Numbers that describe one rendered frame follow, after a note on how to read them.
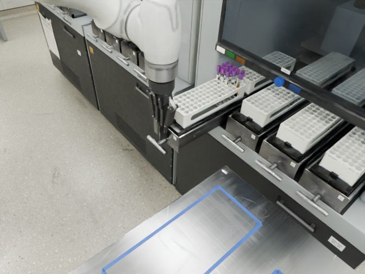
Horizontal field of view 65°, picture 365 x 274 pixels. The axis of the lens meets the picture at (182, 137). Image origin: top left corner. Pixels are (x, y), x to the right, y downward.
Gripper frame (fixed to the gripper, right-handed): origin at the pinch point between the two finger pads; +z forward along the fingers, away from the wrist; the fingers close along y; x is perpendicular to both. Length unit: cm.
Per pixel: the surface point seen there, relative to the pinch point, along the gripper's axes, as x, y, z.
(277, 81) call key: -27.5, -19.6, -18.1
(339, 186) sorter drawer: -23, -48, -2
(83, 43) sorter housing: -22, 110, 18
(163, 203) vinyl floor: -15, 20, 80
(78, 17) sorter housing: -26, 119, 6
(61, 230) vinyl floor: 37, 41, 80
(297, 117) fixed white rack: -34.1, -26.5, -6.0
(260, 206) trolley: -0.9, -39.3, -2.0
